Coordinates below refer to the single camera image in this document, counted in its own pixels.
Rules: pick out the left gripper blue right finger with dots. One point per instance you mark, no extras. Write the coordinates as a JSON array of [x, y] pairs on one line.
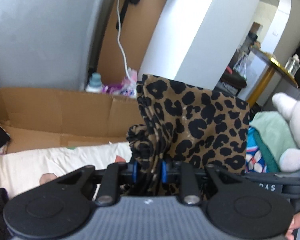
[[167, 171]]

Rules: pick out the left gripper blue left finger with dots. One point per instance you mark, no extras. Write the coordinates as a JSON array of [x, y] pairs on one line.
[[132, 172]]

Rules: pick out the leopard print garment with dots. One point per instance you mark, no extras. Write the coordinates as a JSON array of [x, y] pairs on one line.
[[187, 124]]

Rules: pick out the right hand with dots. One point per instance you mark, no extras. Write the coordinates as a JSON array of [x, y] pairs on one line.
[[295, 224]]

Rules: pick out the dark green garment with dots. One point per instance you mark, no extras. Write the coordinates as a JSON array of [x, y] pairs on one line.
[[269, 160]]

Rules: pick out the blue patterned garment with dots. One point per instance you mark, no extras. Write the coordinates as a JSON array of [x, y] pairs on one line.
[[254, 162]]

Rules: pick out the mint green folded garment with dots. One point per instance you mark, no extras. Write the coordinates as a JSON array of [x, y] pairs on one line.
[[274, 131]]

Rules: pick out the white plush toy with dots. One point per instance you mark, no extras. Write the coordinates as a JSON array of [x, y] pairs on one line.
[[289, 108]]

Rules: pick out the purple white refill pouch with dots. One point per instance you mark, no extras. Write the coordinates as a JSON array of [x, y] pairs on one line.
[[127, 87]]

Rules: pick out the white detergent bottle blue cap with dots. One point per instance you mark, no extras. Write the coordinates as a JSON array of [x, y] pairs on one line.
[[94, 84]]

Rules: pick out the brown cardboard sheet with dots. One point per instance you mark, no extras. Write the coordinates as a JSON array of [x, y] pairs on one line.
[[46, 47]]

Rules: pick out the glass jar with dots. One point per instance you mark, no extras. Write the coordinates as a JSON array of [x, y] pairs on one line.
[[293, 65]]

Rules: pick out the round gold edged side table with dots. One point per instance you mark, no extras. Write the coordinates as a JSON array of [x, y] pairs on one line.
[[273, 66]]

